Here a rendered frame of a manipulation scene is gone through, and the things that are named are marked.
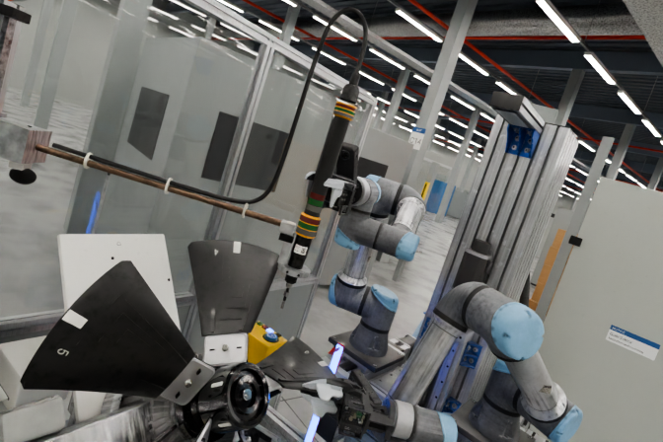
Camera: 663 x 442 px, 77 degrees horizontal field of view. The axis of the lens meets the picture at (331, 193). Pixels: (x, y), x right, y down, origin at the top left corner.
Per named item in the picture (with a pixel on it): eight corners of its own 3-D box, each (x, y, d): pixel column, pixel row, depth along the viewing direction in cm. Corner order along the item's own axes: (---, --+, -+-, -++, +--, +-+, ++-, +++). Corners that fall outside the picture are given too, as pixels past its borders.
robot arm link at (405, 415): (409, 396, 99) (398, 424, 100) (392, 391, 98) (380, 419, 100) (416, 420, 91) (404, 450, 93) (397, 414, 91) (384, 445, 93)
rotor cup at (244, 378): (183, 456, 78) (230, 451, 72) (170, 376, 82) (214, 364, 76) (239, 426, 90) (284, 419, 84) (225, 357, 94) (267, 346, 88)
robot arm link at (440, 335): (448, 261, 112) (351, 419, 110) (478, 278, 102) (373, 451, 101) (472, 277, 118) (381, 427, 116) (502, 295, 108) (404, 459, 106)
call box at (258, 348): (225, 350, 140) (234, 322, 138) (247, 344, 148) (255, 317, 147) (258, 377, 131) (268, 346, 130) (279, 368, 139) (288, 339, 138)
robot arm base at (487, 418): (477, 406, 142) (486, 380, 141) (522, 435, 133) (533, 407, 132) (462, 420, 130) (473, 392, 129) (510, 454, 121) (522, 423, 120)
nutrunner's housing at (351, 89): (280, 282, 87) (348, 67, 82) (282, 276, 91) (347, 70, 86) (298, 287, 87) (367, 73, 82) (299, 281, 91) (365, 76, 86)
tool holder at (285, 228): (265, 268, 85) (280, 223, 84) (270, 258, 92) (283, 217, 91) (308, 281, 85) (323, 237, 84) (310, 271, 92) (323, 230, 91)
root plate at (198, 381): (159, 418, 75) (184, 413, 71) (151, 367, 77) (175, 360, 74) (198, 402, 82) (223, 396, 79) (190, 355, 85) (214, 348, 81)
